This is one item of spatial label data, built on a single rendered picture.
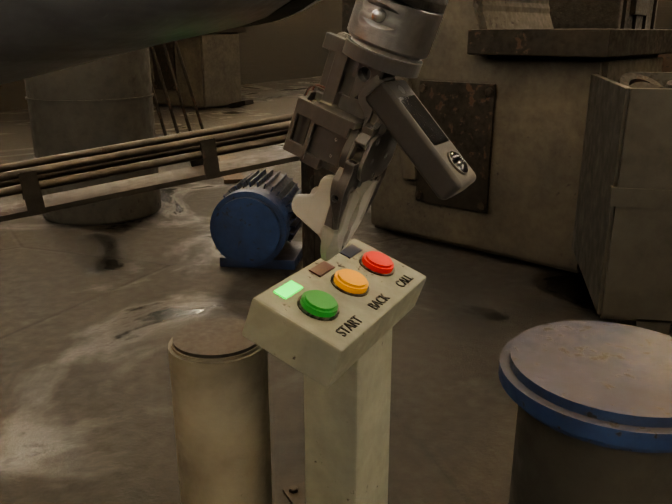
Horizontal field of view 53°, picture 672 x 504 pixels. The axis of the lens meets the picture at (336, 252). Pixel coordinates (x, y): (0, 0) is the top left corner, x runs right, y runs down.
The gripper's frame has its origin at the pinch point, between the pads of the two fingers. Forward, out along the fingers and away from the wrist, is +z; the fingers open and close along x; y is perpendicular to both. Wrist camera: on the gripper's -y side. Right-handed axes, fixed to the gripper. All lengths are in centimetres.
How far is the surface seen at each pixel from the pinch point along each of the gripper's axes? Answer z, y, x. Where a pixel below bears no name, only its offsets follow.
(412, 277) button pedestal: 6.8, -4.5, -16.9
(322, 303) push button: 5.7, -0.7, 0.6
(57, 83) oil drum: 78, 209, -162
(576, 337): 16, -26, -43
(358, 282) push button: 5.7, -1.2, -7.0
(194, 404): 25.4, 9.3, 2.5
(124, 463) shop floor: 86, 40, -32
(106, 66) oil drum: 65, 196, -176
